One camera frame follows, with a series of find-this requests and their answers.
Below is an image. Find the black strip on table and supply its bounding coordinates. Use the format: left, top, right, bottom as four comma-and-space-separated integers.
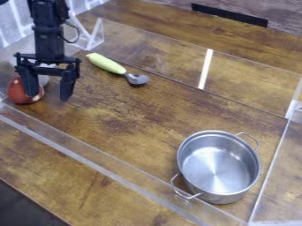
191, 4, 268, 27

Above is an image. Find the red white-spotted toy mushroom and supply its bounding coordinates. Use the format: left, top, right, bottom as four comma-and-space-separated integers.
6, 75, 49, 104

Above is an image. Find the clear acrylic enclosure wall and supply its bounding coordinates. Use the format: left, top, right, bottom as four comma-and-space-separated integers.
0, 0, 302, 226

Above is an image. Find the yellow-handled metal spoon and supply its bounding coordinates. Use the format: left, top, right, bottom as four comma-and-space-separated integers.
85, 52, 149, 86

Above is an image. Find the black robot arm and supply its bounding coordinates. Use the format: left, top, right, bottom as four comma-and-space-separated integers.
14, 0, 81, 101

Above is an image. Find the silver metal pot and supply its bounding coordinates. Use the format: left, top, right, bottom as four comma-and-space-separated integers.
169, 130, 260, 205

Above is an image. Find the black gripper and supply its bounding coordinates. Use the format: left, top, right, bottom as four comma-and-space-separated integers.
14, 53, 81, 102

